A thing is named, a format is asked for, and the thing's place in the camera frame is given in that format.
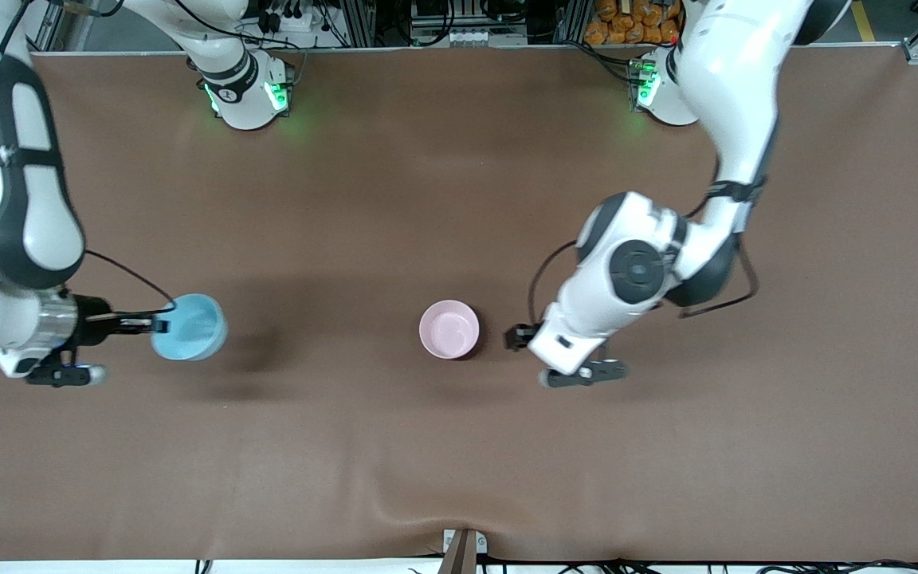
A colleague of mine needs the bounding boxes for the blue bowl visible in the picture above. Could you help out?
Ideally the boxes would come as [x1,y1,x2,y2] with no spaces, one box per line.
[150,293,229,363]

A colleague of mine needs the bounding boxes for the pink bowl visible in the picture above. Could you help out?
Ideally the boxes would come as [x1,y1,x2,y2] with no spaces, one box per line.
[418,299,481,361]

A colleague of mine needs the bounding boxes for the brown table cloth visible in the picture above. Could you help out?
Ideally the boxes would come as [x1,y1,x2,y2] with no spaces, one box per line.
[0,44,918,563]

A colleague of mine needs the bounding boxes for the white power strip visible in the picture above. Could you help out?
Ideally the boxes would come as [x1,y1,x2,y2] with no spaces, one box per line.
[443,28,529,47]

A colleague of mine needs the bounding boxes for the power strip with black plugs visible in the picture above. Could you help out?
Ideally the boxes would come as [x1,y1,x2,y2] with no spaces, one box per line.
[256,0,324,33]

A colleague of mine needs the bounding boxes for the orange packages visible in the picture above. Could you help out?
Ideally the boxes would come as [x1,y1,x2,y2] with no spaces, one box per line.
[584,0,683,45]

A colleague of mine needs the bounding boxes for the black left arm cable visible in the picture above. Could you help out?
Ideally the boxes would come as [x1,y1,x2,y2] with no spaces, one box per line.
[527,179,760,320]

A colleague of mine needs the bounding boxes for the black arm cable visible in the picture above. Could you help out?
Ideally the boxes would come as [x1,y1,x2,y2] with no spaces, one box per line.
[527,179,760,320]
[83,249,179,309]

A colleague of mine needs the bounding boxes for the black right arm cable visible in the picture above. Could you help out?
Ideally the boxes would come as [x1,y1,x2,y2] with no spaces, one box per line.
[83,249,179,309]

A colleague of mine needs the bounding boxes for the metal table edge bracket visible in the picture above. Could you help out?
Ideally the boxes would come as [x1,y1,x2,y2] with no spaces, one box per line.
[441,528,488,574]

